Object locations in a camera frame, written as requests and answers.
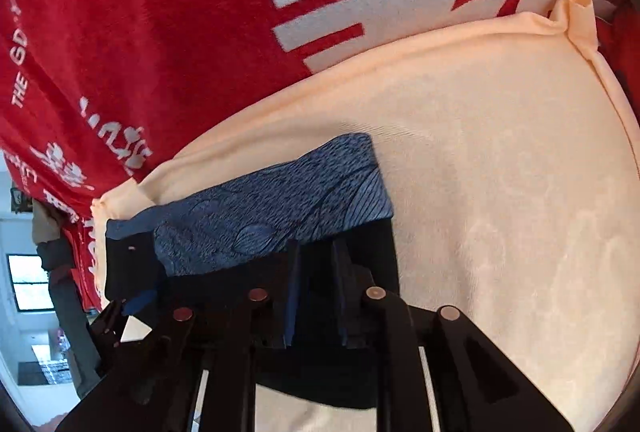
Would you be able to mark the peach cloth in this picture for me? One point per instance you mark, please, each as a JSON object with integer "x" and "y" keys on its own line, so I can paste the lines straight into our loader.
{"x": 500, "y": 187}

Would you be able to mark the red patterned cushion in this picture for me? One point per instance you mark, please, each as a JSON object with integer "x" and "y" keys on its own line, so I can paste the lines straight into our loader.
{"x": 620, "y": 42}

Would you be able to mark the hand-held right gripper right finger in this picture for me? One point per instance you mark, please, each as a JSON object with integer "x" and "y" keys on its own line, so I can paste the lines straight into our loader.
{"x": 342, "y": 297}

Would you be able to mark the window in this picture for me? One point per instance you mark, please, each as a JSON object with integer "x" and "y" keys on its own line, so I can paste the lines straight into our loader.
{"x": 30, "y": 282}

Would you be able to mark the black pants with floral stripes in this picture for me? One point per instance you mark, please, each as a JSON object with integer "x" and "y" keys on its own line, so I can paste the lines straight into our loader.
{"x": 280, "y": 222}

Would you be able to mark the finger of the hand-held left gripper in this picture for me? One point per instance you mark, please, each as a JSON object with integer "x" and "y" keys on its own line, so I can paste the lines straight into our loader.
{"x": 137, "y": 307}

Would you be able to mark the dark grey cloth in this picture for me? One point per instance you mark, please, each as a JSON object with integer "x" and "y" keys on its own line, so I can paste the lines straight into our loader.
{"x": 67, "y": 297}

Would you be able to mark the red printed blanket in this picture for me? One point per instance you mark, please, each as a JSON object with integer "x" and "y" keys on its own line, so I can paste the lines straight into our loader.
{"x": 150, "y": 27}

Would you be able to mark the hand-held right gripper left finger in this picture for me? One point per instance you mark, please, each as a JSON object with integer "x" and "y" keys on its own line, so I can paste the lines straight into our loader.
{"x": 294, "y": 297}

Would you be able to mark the beige cloth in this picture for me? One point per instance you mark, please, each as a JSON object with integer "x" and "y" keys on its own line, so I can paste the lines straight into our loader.
{"x": 45, "y": 222}

